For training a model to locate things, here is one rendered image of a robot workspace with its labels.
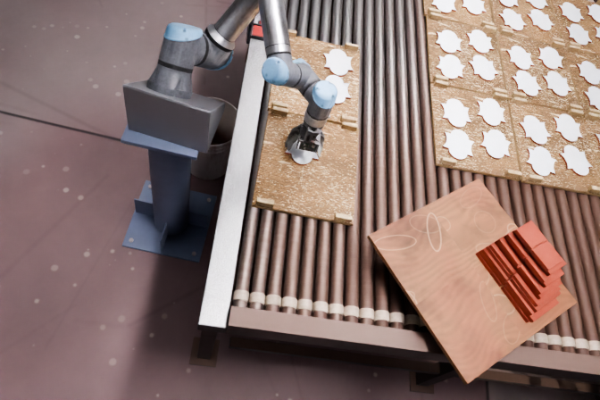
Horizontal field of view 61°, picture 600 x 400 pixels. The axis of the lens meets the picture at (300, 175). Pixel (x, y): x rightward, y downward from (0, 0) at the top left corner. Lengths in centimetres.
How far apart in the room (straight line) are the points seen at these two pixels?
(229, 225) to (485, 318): 84
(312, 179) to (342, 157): 16
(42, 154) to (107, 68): 67
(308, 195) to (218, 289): 44
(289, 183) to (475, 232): 64
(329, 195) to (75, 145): 161
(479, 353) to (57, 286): 183
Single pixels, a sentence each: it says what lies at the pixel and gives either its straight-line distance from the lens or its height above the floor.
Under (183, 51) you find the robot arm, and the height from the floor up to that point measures 117.
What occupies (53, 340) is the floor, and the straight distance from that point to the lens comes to 254.
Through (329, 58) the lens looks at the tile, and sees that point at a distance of 213.
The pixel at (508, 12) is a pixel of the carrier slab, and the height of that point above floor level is 95.
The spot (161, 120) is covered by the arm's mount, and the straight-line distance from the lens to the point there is 178.
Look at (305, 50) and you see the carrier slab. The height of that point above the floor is 94.
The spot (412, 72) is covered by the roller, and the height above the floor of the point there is 92.
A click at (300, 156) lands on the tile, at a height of 95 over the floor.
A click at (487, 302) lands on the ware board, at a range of 170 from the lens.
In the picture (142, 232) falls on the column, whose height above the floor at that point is 1.
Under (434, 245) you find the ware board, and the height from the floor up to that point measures 104.
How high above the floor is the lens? 242
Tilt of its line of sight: 57 degrees down
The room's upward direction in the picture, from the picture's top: 22 degrees clockwise
